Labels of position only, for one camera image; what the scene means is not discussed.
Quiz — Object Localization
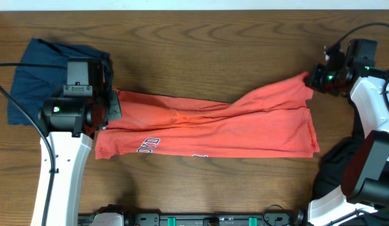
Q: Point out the red orange t-shirt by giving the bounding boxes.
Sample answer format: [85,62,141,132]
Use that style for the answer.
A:
[95,74,320,159]

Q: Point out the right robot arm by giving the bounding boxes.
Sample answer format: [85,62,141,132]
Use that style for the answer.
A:
[305,39,389,225]

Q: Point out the folded navy blue garment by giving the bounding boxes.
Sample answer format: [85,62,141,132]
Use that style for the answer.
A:
[10,38,112,123]

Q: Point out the black garment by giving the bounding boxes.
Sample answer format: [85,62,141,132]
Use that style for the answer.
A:
[312,68,389,202]

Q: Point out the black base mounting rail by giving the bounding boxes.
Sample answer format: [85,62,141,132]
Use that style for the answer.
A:
[77,205,307,226]

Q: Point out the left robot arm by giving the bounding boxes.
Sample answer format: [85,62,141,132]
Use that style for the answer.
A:
[31,58,122,225]

